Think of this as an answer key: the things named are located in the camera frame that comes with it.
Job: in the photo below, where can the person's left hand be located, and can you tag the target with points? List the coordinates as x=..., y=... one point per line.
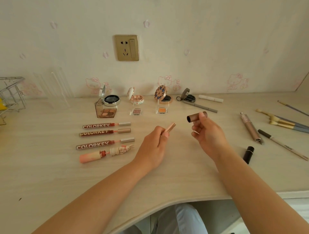
x=151, y=149

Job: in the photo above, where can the person's right hand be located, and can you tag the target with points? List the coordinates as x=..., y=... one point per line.
x=212, y=137

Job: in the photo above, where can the person's left thumb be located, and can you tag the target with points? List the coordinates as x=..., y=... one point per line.
x=165, y=135

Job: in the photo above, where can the person's right thumb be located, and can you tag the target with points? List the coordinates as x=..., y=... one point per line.
x=204, y=116

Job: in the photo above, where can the brown lipstick cap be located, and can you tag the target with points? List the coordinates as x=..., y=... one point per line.
x=195, y=117

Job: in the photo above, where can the rose gold lipstick base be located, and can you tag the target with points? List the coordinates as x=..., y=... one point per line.
x=171, y=127

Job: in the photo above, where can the person's left forearm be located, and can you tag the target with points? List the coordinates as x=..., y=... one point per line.
x=96, y=200

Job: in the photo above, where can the person's right forearm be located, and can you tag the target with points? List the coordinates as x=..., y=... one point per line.
x=253, y=192

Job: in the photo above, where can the grey cosmetic pen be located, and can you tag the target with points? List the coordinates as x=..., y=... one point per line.
x=201, y=106

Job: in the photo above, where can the white cosmetic tube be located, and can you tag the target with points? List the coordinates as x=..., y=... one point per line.
x=210, y=98

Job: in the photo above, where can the small orange eyeshadow pan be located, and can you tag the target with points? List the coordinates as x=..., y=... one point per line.
x=161, y=110

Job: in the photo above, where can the small grey compact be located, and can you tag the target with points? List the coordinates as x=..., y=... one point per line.
x=187, y=97

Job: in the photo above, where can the small pink eyeshadow pan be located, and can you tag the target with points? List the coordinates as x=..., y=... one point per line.
x=137, y=111

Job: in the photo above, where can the gold patterned compact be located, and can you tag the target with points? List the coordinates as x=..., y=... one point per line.
x=164, y=96

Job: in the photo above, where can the white pink compact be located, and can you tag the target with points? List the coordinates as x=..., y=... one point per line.
x=136, y=97

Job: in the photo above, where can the rose gold mascara tube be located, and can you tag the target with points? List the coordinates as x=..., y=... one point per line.
x=251, y=127

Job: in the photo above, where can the black lipstick tube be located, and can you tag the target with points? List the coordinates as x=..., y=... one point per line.
x=248, y=155

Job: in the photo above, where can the brown clear eyeshadow palette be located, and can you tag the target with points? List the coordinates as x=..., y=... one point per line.
x=106, y=111

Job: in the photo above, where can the silver cushion compact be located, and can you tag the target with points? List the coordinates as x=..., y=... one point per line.
x=110, y=99

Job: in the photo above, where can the red lip gloss tube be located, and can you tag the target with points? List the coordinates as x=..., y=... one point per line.
x=99, y=125
x=95, y=145
x=96, y=132

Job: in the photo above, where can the pink rabbit cap lip gloss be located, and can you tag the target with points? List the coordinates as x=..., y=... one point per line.
x=91, y=157

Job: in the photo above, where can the white eyeliner pencil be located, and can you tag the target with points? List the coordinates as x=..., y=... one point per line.
x=282, y=144

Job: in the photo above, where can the person's light blue trousers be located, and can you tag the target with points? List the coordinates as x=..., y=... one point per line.
x=178, y=220

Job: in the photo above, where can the thin grey makeup brush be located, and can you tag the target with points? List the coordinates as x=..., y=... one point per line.
x=293, y=108

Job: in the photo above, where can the clear acrylic organizer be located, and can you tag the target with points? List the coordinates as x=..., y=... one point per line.
x=54, y=86

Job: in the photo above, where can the yellow object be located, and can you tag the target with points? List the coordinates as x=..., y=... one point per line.
x=2, y=104

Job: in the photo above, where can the gold wall socket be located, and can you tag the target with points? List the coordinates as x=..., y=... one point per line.
x=126, y=47

